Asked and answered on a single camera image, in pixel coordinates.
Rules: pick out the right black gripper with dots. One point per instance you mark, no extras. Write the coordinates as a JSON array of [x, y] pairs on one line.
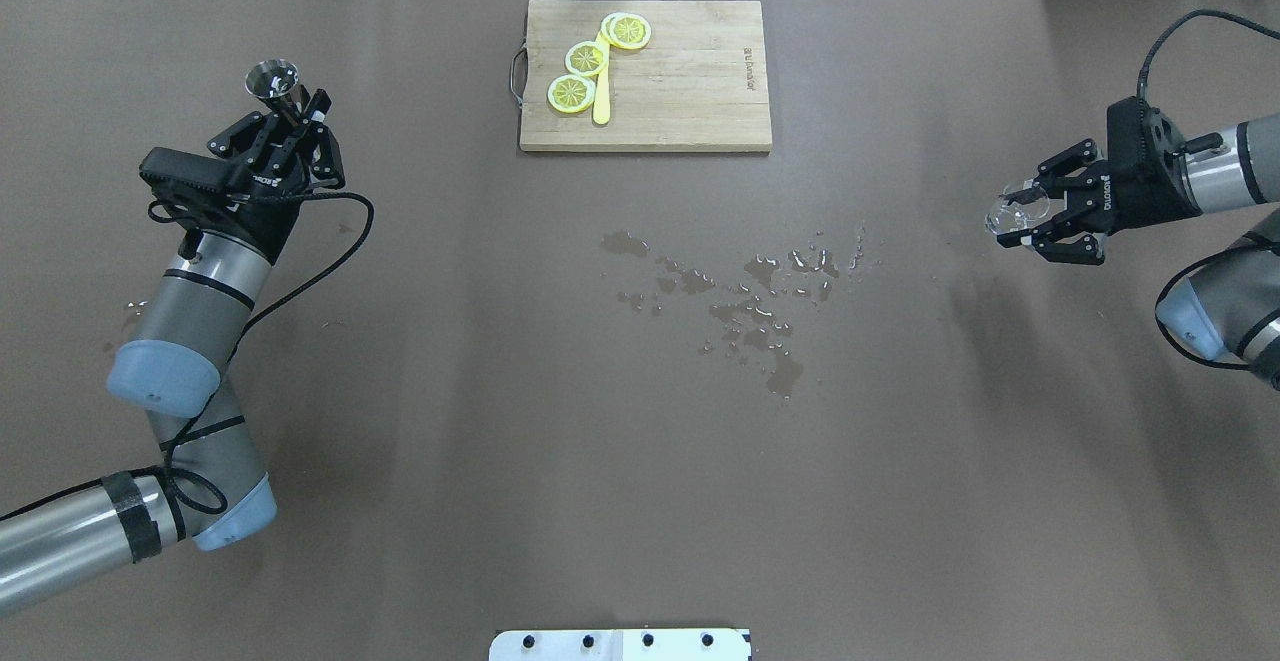
[[1137, 193]]

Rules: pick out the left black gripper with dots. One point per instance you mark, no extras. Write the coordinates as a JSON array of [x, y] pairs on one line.
[[262, 213]]

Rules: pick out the clear glass cup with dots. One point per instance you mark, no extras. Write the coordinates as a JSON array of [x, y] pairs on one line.
[[1020, 206]]

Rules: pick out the steel jigger measuring cup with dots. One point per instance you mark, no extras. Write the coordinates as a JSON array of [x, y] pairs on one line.
[[277, 84]]

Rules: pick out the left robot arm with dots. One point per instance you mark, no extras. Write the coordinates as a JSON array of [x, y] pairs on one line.
[[210, 485]]

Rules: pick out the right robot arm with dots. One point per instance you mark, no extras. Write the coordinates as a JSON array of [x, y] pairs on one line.
[[1221, 311]]

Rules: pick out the lemon slice far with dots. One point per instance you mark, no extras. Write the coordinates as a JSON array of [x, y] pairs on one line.
[[571, 93]]

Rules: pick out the lemon slice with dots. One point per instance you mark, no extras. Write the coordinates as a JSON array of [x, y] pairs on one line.
[[571, 93], [587, 58], [625, 30]]

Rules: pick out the lemon slice middle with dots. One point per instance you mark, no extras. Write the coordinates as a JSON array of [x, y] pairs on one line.
[[587, 58]]

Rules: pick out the wooden cutting board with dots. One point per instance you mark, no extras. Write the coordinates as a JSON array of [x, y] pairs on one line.
[[700, 85]]

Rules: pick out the yellow plastic knife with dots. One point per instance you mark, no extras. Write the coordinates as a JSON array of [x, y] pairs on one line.
[[601, 113]]

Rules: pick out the lemon slice near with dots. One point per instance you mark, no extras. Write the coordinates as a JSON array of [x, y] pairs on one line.
[[625, 30]]

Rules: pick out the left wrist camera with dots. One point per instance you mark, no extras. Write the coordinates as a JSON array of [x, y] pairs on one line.
[[194, 191]]

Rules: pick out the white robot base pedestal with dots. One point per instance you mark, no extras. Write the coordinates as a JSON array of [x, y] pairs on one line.
[[691, 643]]

